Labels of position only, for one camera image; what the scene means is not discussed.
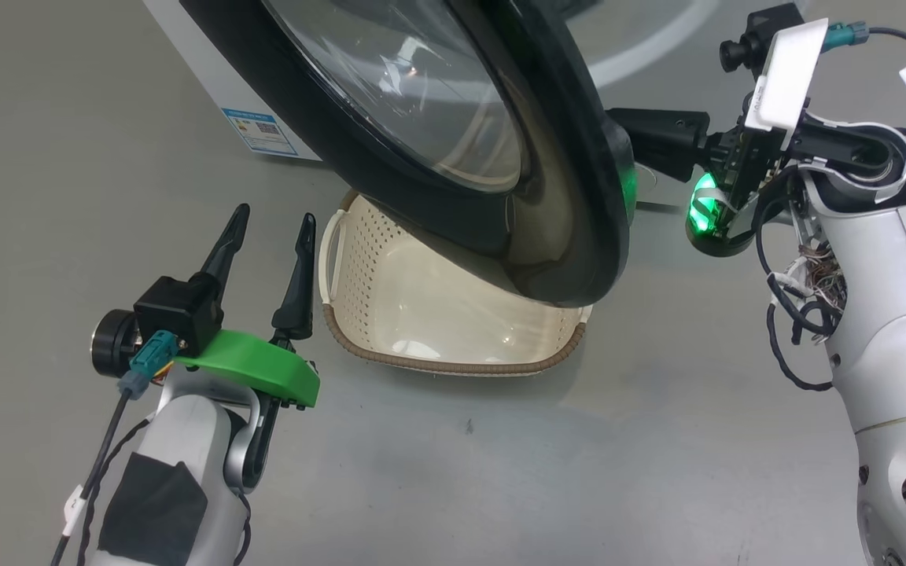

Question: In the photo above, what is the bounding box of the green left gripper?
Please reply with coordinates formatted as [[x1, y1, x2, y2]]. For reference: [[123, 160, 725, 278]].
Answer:
[[172, 203, 322, 410]]

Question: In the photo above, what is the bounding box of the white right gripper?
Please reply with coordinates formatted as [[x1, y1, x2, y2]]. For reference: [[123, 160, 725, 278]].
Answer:
[[607, 17, 829, 259]]

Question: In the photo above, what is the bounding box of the black round washing machine door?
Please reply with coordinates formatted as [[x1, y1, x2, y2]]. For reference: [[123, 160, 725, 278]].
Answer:
[[178, 0, 639, 309]]

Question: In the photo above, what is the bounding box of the cream perforated laundry basket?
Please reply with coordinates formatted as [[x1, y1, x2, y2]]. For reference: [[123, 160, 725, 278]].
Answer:
[[318, 189, 594, 377]]

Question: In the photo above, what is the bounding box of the blue energy label sticker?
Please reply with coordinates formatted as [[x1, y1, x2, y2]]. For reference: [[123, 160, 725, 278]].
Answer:
[[221, 108, 299, 158]]

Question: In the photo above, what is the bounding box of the black left camera cable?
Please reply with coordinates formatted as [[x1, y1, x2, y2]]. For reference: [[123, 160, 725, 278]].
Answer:
[[50, 330, 180, 566]]

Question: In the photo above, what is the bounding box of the black camera cable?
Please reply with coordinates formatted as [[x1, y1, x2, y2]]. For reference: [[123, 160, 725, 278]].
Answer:
[[50, 330, 180, 566], [821, 21, 906, 79]]

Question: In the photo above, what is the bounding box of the black right camera cable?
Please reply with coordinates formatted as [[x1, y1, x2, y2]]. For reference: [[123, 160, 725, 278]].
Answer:
[[821, 21, 906, 79]]

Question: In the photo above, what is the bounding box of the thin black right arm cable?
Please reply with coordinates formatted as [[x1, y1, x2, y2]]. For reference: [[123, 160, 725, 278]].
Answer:
[[754, 185, 838, 392]]

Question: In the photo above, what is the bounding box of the white left cable tag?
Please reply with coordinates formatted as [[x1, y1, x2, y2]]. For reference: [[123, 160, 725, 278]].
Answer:
[[62, 483, 89, 538]]

